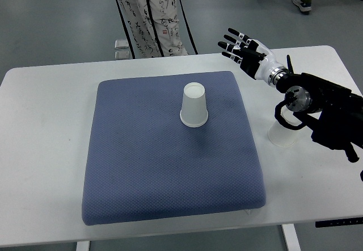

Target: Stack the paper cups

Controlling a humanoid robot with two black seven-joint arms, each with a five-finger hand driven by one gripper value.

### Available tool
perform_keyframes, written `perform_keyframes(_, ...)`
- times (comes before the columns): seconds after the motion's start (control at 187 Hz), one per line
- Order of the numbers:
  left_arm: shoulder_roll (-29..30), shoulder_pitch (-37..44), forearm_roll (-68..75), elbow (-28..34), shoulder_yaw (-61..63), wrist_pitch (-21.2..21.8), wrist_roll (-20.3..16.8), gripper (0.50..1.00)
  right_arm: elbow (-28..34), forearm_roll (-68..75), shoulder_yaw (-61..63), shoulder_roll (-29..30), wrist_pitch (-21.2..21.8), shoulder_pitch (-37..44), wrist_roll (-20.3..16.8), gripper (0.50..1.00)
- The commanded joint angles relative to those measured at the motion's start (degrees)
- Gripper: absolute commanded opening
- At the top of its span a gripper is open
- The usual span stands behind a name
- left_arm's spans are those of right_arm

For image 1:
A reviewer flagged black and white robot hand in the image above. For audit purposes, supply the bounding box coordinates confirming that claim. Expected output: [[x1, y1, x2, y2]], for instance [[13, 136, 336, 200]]
[[218, 28, 292, 86]]

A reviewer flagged white paper cup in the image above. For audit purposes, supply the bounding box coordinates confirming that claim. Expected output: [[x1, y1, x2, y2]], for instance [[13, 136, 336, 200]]
[[267, 120, 297, 148], [180, 82, 208, 128]]

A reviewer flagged white paper cup on cushion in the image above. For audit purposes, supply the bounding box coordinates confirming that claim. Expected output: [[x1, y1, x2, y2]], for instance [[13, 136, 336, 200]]
[[180, 82, 208, 128]]

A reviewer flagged person in calligraphy print trousers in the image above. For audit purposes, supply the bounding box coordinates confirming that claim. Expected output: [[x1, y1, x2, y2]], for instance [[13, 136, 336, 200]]
[[117, 0, 188, 58]]

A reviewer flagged upper metal floor plate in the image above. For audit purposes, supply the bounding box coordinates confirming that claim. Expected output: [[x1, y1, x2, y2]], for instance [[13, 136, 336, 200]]
[[115, 39, 129, 49]]

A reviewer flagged metal floor plate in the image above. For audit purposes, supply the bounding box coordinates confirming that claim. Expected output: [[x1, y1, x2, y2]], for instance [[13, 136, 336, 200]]
[[115, 50, 131, 60], [115, 39, 129, 49]]

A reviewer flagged lower metal floor plate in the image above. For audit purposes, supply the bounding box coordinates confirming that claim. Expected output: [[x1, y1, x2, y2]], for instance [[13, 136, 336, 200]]
[[115, 50, 131, 60]]

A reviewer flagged blue textured cushion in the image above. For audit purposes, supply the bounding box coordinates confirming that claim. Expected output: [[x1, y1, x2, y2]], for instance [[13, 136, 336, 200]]
[[82, 71, 266, 225]]

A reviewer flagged white table leg right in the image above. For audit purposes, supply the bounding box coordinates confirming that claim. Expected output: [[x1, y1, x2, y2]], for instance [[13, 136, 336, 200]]
[[281, 224, 302, 251]]

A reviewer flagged white table leg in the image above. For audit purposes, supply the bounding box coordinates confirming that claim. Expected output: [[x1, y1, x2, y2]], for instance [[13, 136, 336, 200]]
[[281, 224, 302, 251], [76, 241, 91, 251]]

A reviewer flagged black table control panel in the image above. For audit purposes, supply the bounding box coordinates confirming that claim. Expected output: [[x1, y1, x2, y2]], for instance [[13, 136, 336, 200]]
[[315, 217, 363, 228]]

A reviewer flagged white table leg left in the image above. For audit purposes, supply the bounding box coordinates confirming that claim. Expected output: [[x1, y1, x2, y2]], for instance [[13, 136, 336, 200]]
[[76, 241, 91, 251]]

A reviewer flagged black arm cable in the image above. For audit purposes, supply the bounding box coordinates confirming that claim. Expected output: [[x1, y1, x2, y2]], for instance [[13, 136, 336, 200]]
[[273, 99, 306, 130]]

